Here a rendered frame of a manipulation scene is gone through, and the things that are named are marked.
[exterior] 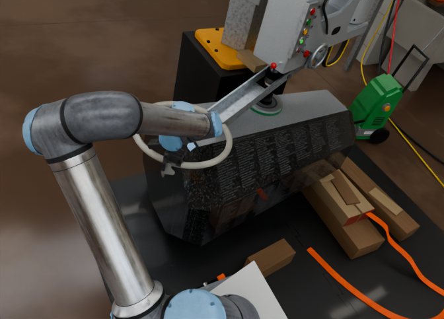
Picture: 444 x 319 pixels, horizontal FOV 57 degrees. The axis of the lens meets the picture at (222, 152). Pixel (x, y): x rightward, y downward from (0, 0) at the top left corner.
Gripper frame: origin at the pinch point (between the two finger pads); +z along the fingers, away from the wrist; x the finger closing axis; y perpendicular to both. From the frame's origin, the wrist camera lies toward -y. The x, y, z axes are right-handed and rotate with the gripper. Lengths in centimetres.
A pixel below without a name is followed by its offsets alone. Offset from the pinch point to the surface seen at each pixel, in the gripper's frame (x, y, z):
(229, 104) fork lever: 55, 16, -9
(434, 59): 304, 189, 17
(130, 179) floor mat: 61, -34, 81
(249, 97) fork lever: 62, 24, -12
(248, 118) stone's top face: 61, 28, 0
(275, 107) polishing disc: 75, 41, -4
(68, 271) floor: -14, -38, 86
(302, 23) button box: 60, 36, -60
